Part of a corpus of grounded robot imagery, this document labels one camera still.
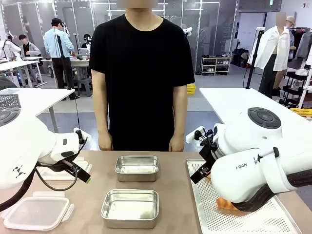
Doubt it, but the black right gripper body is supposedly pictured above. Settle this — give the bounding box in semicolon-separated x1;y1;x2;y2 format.
199;136;220;169

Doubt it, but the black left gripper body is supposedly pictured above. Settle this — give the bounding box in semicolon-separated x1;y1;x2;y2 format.
50;158;71;171

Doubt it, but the clear plastic container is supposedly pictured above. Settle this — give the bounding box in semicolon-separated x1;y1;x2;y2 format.
36;157;93;181

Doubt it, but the person's right forearm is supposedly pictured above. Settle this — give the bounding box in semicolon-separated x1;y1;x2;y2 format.
94;102;112;137

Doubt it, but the person's left forearm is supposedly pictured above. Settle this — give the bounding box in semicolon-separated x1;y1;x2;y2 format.
172;102;188;138

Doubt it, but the clear plastic container lid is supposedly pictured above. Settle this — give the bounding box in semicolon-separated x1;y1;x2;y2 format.
0;191;75;232

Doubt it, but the stainless steel rectangular container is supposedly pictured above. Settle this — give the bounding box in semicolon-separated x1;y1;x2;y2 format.
100;189;160;230
114;155;159;183

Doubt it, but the person's left hand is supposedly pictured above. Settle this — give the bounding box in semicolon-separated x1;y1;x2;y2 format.
168;134;185;152

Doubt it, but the person's right hand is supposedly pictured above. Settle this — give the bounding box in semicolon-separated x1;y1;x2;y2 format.
98;133;114;151

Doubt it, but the perforated metal baking tray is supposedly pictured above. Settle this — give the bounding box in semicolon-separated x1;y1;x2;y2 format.
186;158;303;234

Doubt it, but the large white table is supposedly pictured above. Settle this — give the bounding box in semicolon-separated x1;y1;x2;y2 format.
199;87;312;147

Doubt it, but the white table with basket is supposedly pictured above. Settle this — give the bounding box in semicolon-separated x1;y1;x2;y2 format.
0;87;76;134

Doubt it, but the grey perforated basket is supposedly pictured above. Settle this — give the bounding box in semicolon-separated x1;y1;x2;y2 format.
0;94;21;110

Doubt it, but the grey plastic step stool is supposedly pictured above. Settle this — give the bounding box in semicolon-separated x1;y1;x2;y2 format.
73;78;93;98

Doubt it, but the white shoe rack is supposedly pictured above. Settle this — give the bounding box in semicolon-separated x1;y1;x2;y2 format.
201;56;232;76

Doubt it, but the person in black t-shirt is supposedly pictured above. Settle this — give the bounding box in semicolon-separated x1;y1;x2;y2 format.
89;0;195;152

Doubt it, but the black tripod stand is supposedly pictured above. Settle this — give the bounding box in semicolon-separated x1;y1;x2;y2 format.
245;28;266;90
55;34;80;100

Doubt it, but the black bags pile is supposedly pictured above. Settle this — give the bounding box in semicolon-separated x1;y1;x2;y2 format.
233;48;249;68

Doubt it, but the flat yellow crate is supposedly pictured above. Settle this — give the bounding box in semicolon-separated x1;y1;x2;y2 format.
290;108;312;120

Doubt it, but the white background desk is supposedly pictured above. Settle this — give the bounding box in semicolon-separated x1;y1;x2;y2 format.
0;59;47;87

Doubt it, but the black rolling cart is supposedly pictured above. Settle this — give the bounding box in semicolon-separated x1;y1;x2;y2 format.
280;70;312;108

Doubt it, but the seated man in grey jacket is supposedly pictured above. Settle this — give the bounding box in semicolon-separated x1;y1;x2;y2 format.
19;34;41;58

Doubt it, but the man in light blue shirt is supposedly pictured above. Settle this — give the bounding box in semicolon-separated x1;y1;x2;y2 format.
43;18;75;90

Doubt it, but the person with black headset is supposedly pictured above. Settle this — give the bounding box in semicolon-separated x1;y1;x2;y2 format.
81;33;92;49

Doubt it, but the clothing rack with grey garments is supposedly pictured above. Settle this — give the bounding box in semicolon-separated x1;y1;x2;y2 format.
292;26;312;59

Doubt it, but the mannequin with beige hat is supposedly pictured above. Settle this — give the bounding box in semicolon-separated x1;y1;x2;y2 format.
286;16;297;59

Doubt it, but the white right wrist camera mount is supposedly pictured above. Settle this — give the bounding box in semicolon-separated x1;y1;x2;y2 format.
185;126;207;144

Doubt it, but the thin black left gripper cable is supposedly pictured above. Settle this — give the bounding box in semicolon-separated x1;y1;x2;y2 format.
34;168;80;192

